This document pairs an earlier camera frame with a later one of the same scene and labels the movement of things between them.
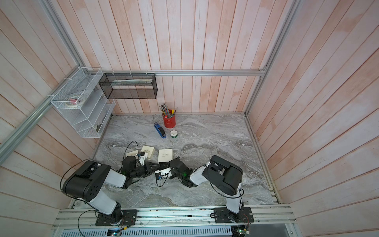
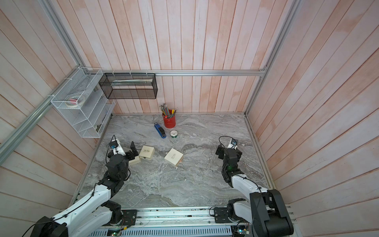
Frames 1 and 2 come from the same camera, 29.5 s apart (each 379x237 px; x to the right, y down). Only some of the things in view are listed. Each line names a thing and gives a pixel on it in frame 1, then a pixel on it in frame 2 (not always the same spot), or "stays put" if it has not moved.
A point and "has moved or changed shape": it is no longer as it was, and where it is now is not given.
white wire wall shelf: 82,101 stays put
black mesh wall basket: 129,86 stays put
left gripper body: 143,170 to 129,156
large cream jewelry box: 165,155 has moved or changed shape
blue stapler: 160,129 stays put
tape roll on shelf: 75,101 stays put
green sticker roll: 173,133 stays put
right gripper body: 174,174 to 225,170
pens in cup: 168,113 stays put
